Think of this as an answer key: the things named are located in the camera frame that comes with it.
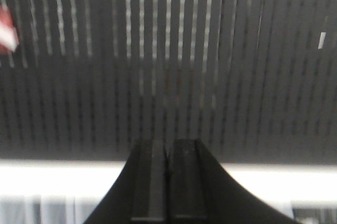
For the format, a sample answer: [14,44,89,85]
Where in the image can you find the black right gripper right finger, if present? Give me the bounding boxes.
[169,139,296,223]

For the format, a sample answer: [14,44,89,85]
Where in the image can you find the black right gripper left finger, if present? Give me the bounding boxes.
[85,140,168,223]

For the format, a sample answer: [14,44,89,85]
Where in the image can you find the grey pleated curtain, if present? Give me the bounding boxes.
[1,196,336,223]

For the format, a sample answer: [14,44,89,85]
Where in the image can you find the black perforated pegboard panel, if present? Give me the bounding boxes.
[1,0,336,164]

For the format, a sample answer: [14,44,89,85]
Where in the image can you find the white standing desk frame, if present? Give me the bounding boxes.
[1,160,336,207]

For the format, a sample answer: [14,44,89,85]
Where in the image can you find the red toggle switch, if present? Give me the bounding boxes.
[1,5,19,55]

